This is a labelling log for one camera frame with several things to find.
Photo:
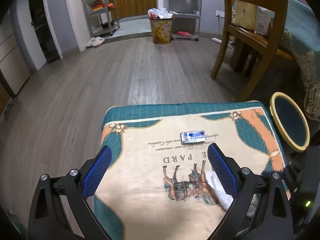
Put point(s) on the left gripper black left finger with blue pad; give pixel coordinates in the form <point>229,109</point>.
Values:
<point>47,216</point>

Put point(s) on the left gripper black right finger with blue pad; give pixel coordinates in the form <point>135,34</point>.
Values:
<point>260,207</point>

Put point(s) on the floral patterned trash can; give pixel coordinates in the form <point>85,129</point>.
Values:
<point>161,25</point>

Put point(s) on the white crumpled tissue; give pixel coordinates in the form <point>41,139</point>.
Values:
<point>224,199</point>

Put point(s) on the blue bin with yellow rim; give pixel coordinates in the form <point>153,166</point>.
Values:
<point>290,121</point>

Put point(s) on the teal and cream floor mat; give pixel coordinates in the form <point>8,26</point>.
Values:
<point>155,186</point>

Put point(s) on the small blue white packet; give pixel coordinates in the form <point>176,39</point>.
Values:
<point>192,137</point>

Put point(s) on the wooden chair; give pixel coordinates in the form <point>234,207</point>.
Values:
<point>264,48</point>

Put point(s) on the teal lace tablecloth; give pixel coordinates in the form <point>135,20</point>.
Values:
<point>301,39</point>

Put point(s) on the white power strip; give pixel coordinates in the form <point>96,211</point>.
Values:
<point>217,40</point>

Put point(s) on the yellow paper bag on chair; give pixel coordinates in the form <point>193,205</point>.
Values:
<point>251,17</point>

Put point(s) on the white slippers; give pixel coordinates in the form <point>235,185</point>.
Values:
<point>95,42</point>

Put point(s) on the grey rolling shelf unit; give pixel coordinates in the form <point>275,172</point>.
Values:
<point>187,19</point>

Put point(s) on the wooden kitchen cabinet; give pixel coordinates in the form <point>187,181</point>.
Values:
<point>130,8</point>

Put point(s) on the grey metal shelf rack left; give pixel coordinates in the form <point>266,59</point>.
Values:
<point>101,16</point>

